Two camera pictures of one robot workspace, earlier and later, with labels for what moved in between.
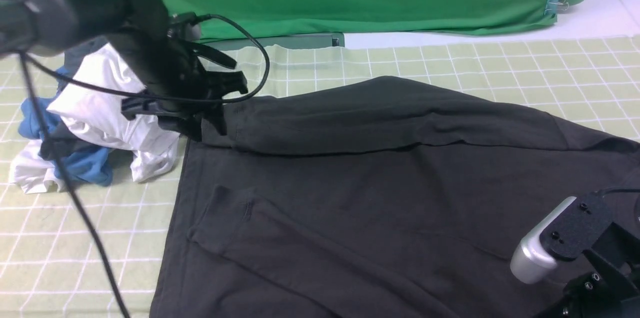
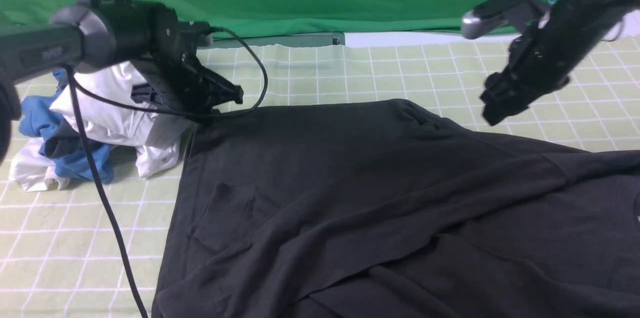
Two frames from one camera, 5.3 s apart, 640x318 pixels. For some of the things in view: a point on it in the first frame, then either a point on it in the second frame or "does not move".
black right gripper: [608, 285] → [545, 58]
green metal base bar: [306, 41] does not move
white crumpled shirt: [95, 115] does not move
